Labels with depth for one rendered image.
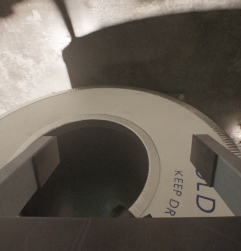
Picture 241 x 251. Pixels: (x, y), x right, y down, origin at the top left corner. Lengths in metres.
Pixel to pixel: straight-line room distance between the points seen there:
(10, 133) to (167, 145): 0.70
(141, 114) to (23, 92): 1.10
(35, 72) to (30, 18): 0.37
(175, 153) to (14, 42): 1.26
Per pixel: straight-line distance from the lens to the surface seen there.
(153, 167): 0.63
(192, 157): 0.17
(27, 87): 1.62
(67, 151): 0.97
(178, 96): 1.35
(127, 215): 0.54
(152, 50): 1.22
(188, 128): 0.80
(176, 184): 0.61
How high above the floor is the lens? 1.16
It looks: 49 degrees down
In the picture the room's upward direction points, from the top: 169 degrees counter-clockwise
